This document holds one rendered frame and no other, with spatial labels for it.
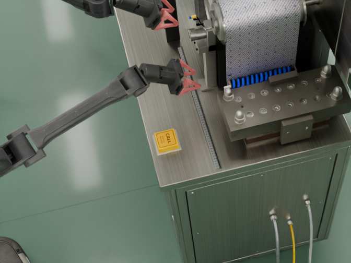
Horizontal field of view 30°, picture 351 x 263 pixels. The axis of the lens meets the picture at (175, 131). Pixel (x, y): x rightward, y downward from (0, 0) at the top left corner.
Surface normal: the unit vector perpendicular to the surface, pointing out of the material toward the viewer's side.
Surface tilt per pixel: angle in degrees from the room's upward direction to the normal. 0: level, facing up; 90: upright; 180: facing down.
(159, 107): 0
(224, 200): 90
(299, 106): 0
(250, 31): 90
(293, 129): 90
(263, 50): 90
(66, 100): 0
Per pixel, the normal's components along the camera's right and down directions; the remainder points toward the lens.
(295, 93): -0.08, -0.54
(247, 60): 0.23, 0.80
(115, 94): 0.15, -0.15
